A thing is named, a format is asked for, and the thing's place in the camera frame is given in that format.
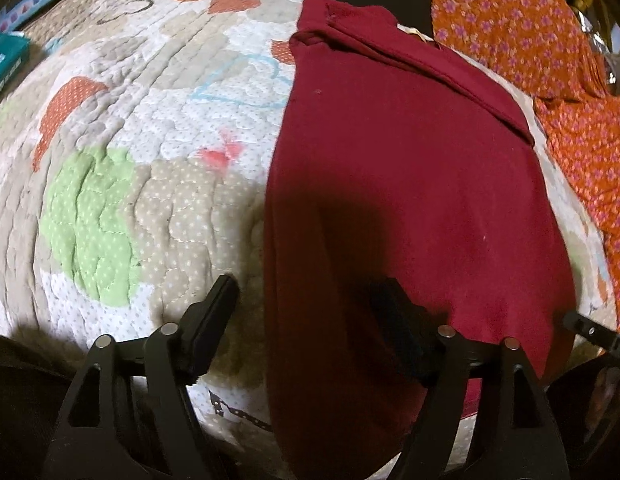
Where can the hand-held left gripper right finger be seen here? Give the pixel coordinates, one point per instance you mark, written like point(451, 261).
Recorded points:
point(396, 312)

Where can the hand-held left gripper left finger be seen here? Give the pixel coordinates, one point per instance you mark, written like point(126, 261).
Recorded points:
point(209, 330)

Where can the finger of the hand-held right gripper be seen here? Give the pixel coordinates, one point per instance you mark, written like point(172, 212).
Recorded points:
point(592, 331)

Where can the maroon sweater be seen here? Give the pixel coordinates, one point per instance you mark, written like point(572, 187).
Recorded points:
point(415, 185)

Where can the patchwork quilt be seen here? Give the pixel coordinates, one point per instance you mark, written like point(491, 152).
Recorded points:
point(139, 135)

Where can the clear bottle with yellow cap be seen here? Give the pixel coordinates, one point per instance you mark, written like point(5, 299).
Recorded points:
point(590, 25)

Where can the orange floral cloth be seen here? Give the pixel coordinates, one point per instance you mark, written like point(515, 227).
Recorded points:
point(515, 25)

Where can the teal box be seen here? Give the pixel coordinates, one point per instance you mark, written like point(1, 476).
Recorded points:
point(4, 60)

